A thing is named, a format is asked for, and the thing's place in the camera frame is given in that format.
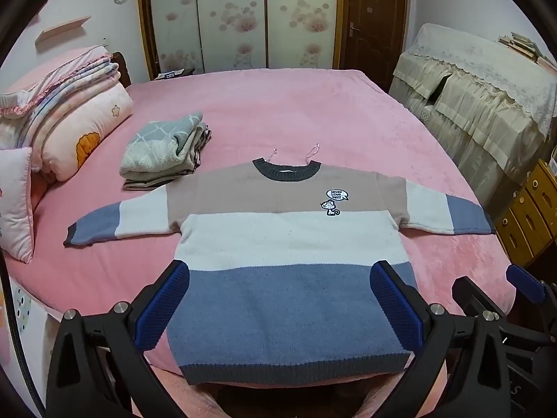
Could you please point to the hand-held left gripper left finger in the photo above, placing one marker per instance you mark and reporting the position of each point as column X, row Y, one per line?
column 162, row 309

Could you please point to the pink pillow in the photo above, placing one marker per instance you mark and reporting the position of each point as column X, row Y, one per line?
column 15, row 204

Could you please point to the yellow wooden drawer cabinet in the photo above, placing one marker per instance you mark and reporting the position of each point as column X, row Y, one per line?
column 531, row 213

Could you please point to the pink bed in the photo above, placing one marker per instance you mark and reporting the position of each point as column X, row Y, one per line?
column 313, row 113

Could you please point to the lace covered furniture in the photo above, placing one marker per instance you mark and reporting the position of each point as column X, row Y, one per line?
column 478, row 91

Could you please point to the striped knit sweater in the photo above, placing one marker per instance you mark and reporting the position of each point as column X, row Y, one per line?
column 287, row 244

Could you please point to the brown wooden door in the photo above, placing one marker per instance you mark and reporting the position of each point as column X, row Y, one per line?
column 376, row 17

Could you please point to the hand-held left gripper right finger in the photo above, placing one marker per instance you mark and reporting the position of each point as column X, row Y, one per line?
column 397, row 309

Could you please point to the wooden wall shelf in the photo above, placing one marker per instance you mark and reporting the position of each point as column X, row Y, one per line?
column 61, row 29

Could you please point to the pile of books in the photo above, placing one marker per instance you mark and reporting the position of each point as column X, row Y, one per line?
column 520, row 43

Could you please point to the stack of folded clothes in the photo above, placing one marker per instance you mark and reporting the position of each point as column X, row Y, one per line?
column 167, row 150

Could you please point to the floral sliding door wardrobe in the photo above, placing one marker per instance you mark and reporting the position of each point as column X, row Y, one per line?
column 243, row 13

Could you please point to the white dotted cloth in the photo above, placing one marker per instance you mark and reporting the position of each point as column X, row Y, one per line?
column 24, row 313

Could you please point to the folded pink striped blanket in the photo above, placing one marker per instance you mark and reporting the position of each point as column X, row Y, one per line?
column 65, row 80

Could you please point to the dark wooden headboard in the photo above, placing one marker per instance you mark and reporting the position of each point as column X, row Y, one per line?
column 123, row 67

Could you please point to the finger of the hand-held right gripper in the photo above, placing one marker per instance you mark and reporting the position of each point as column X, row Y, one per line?
column 468, row 294
column 527, row 283

